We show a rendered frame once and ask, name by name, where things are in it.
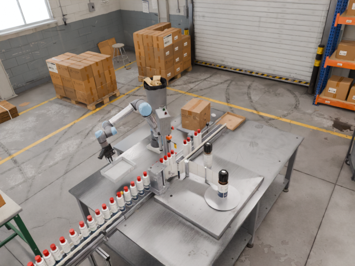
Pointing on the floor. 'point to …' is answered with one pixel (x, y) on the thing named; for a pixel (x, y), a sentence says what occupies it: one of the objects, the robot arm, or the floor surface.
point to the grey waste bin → (156, 98)
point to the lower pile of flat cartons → (7, 111)
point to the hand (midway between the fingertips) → (111, 164)
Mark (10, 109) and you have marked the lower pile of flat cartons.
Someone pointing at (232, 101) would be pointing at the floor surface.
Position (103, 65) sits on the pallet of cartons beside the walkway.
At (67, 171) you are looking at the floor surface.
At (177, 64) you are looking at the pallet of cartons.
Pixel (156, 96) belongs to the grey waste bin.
